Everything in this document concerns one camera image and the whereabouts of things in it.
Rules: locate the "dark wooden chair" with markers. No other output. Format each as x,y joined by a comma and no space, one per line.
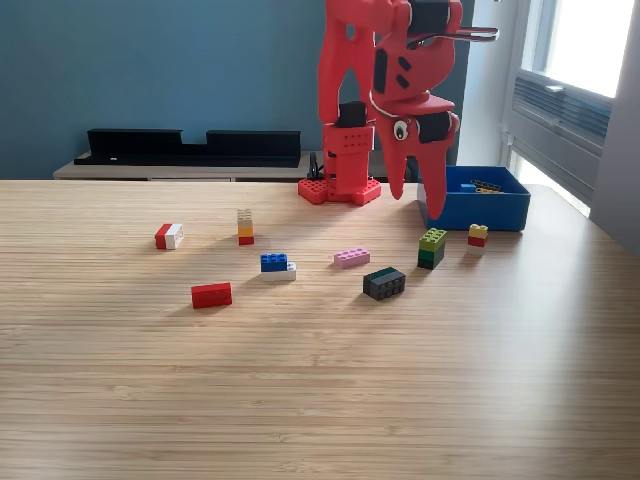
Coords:
411,172

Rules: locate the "yellow toy digger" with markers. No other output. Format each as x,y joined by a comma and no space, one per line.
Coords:
487,186

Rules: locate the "yellow red white brick stack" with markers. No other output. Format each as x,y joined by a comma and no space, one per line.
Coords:
477,240

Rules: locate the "blue white brick stack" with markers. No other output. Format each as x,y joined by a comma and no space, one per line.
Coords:
275,265

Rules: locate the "green brick stack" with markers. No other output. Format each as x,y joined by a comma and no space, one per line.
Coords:
431,249

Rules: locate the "blue plastic bin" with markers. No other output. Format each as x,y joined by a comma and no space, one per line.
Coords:
490,212

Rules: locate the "pink flat brick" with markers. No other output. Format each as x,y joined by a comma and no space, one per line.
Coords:
352,257

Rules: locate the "bright window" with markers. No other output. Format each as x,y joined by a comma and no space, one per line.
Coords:
585,45

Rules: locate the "black brick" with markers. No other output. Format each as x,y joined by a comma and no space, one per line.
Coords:
384,286

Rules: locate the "tan orange red brick stack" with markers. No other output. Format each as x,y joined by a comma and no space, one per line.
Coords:
245,230

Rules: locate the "grey window heater unit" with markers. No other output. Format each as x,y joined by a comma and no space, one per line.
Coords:
555,130

